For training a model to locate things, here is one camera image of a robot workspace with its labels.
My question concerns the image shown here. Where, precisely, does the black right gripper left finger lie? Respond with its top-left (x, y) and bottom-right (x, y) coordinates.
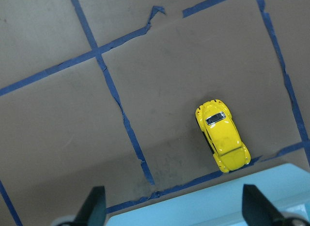
top-left (72, 186), bottom-right (107, 226)

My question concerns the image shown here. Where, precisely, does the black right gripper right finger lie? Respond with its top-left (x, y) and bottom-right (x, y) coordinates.
top-left (242, 184), bottom-right (286, 226)

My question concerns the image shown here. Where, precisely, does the yellow toy beetle car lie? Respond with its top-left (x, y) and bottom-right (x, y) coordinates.
top-left (195, 99), bottom-right (251, 173)

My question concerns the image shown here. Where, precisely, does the light blue plastic bin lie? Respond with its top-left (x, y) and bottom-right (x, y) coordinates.
top-left (107, 163), bottom-right (310, 226)

